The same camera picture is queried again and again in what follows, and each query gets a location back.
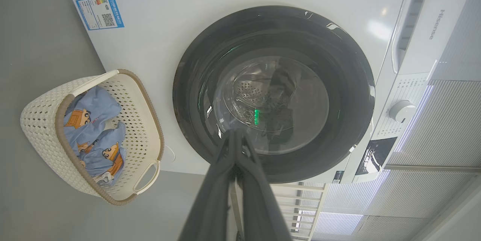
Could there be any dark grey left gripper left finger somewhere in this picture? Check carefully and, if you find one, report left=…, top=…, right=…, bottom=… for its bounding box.
left=178, top=129, right=238, bottom=241

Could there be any blue cartoon print garment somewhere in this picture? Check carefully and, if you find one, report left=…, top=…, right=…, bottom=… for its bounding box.
left=77, top=121, right=127, bottom=186
left=63, top=85, right=122, bottom=155

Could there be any round black glass washer door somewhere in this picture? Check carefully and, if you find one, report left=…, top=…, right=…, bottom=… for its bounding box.
left=173, top=5, right=375, bottom=184

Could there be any white front-load washing machine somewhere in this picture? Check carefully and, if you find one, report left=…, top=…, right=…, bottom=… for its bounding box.
left=72, top=0, right=481, bottom=185

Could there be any steel washer drum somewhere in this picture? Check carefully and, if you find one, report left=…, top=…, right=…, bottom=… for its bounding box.
left=225, top=59, right=327, bottom=151

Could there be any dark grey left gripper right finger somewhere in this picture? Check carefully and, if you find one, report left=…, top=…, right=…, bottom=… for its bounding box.
left=237, top=130, right=293, bottom=241

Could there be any black washing machine display panel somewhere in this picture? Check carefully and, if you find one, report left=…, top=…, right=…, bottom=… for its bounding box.
left=355, top=137, right=398, bottom=176

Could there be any white washing machine dial knob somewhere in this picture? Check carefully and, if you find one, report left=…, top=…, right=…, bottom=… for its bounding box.
left=389, top=100, right=417, bottom=123

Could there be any cream perforated laundry basket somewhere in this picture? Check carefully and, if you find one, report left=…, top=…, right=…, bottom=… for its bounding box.
left=20, top=69, right=165, bottom=206

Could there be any white detergent drawer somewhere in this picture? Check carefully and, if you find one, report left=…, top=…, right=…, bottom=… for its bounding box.
left=391, top=0, right=468, bottom=75

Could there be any blue energy label sticker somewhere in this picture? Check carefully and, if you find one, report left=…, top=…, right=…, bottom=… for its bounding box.
left=76, top=0, right=125, bottom=31

